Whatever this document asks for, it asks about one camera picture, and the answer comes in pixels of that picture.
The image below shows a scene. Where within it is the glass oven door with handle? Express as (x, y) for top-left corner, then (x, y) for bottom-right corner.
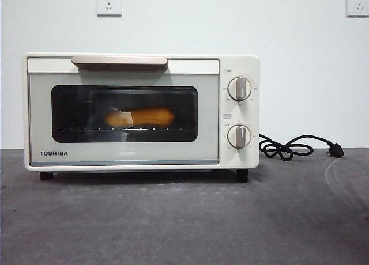
(27, 55), (221, 166)

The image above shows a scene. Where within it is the white oven timer knob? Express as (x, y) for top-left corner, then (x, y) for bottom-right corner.
(227, 124), (253, 150)

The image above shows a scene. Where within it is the white Toshiba toaster oven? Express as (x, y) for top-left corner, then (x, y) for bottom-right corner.
(22, 52), (261, 183)

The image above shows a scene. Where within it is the white oven temperature knob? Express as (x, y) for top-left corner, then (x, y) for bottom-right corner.
(227, 75), (253, 102)

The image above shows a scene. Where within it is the black oven power cable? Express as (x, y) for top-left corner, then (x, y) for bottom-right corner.
(258, 133), (345, 162)

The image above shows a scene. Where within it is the metal wire oven rack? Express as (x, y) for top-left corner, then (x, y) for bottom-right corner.
(54, 127), (194, 133)

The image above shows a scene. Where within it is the white wall socket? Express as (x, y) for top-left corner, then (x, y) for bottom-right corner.
(346, 0), (369, 18)
(96, 0), (123, 17)

